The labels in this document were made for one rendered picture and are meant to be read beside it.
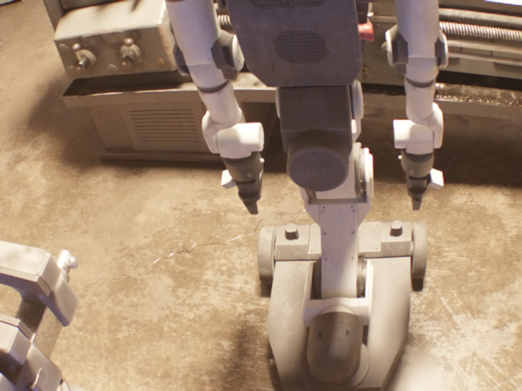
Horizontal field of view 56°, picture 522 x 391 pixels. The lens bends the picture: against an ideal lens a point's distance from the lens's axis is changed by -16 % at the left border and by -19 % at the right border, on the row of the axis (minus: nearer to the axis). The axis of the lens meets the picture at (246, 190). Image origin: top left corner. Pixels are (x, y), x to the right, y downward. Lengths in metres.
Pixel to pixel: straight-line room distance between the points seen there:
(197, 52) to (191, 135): 1.38
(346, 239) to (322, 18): 0.84
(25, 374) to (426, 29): 0.93
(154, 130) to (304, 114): 1.52
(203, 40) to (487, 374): 1.37
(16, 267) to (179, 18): 0.55
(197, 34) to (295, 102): 0.23
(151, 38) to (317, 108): 1.12
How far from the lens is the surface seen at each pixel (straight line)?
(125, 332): 2.07
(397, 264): 1.83
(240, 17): 0.87
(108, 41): 2.14
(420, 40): 1.04
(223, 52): 1.10
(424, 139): 1.29
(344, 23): 0.86
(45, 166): 2.92
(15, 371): 0.90
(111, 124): 2.58
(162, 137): 2.51
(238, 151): 1.34
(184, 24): 1.06
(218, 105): 1.20
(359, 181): 1.42
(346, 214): 1.53
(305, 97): 1.04
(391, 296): 1.76
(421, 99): 1.16
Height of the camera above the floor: 1.67
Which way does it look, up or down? 46 degrees down
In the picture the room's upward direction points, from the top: 15 degrees counter-clockwise
